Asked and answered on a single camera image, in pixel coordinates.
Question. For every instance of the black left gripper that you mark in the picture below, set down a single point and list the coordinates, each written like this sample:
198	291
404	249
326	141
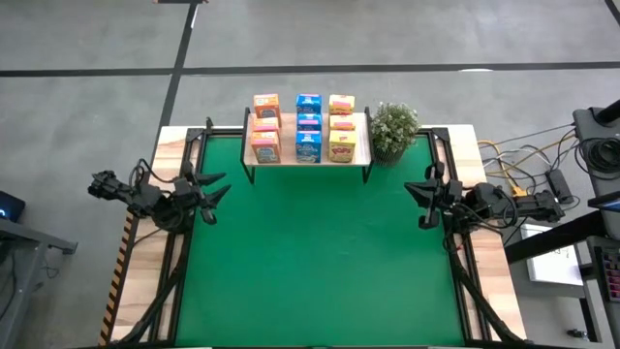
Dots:
189	194

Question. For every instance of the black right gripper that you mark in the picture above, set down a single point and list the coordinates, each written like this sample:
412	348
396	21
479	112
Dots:
453	196

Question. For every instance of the orange Mini Wheats cereal box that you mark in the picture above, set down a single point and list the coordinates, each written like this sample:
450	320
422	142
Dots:
267	103
265	148
265	125

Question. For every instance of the yellow Corn Pops cereal box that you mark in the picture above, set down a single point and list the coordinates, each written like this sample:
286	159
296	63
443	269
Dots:
343	122
341	104
342	146

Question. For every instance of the blue Rice Krispies cereal box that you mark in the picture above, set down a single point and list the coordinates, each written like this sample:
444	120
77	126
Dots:
309	122
309	103
308	147

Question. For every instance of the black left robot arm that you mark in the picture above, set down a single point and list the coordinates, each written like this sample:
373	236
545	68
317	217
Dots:
114	184

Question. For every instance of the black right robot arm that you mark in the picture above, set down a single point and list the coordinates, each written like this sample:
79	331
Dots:
537	206

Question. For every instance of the wooden shelf with black legs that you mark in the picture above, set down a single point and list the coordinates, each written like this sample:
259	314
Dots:
288	145

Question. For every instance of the flowering plant in ribbed pot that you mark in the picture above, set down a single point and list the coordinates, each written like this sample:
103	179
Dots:
394	126

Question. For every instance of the black power adapter brick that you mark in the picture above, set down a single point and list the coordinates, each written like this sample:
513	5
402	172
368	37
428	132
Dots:
559	186

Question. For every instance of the black diagonal beam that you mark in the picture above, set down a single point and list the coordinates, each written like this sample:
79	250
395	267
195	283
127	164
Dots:
552	240

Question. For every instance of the green table mat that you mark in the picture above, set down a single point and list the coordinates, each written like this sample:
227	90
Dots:
315	266

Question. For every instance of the yellow black hazard tape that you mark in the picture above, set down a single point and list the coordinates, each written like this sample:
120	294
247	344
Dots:
115	286

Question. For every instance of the white paper sheet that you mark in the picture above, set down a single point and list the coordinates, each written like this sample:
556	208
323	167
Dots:
552	269

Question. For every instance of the dark grey side desk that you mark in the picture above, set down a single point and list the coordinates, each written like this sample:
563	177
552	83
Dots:
586	121

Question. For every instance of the grey metal desk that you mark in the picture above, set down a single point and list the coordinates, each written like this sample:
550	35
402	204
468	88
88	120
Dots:
19	237

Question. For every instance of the blue-lit dark device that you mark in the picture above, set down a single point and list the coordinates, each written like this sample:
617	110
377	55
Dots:
10	206

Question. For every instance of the backlit computer keyboard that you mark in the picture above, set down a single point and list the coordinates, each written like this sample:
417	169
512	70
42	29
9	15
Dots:
612	274

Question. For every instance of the dark computer desk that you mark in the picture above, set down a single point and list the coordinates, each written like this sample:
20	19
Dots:
593	310

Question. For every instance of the black metal rig frame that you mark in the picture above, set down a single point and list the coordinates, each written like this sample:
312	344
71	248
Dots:
169	310

